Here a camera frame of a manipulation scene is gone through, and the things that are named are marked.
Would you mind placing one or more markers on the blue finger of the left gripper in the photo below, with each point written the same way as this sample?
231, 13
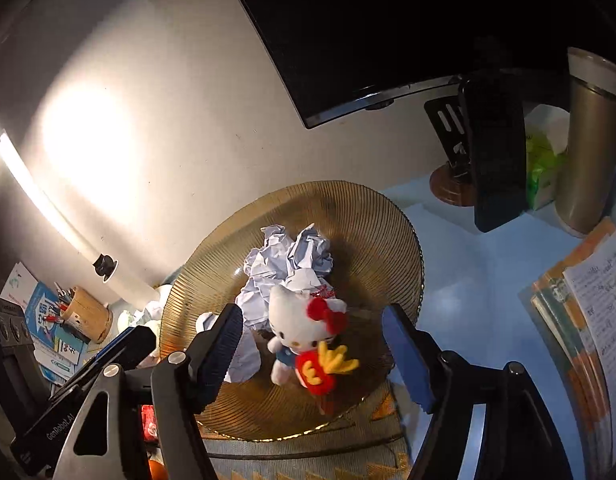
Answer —
128, 350

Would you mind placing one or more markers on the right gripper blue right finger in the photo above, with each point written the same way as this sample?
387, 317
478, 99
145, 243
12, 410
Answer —
407, 346

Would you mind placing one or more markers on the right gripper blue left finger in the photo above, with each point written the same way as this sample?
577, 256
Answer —
211, 354

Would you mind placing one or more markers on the paper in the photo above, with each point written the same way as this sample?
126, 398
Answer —
246, 360

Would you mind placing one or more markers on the Hello Kitty plush toy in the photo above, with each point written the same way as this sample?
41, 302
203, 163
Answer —
305, 326

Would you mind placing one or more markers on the paper ball front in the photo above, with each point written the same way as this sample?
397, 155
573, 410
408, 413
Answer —
264, 267

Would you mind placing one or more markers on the paper ball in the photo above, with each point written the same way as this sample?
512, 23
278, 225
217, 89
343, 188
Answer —
264, 267
311, 250

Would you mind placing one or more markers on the pastel dango plush large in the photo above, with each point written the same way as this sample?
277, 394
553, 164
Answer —
125, 316

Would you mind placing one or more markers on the red snack bag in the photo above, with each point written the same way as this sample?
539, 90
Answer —
149, 424

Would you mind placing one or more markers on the orange mandarin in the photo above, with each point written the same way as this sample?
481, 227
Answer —
157, 470

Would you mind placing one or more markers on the bamboo pen holder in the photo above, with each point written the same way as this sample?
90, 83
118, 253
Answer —
87, 315

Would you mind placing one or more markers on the black mesh pen cup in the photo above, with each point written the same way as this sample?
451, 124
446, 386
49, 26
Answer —
68, 329

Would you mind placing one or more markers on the amber ribbed glass bowl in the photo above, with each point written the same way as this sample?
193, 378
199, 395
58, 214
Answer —
377, 262

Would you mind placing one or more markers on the patterned blue woven mat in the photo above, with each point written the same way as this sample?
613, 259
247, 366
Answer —
366, 443

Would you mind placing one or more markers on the blue cover book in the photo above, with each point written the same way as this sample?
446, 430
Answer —
43, 318

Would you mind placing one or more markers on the white cover book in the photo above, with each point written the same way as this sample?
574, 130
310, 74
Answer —
18, 289

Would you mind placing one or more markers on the white desk lamp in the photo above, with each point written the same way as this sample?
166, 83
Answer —
124, 283

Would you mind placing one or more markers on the stack of notebooks right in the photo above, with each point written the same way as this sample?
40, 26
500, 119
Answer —
563, 328

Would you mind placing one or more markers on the black phone stand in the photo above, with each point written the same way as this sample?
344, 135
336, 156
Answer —
481, 130

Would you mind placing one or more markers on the grey thermos bottle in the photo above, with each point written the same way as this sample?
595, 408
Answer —
585, 183

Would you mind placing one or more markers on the green tissue pack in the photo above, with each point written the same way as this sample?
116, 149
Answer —
546, 149

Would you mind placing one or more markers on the black monitor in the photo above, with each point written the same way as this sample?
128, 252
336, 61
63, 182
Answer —
334, 56

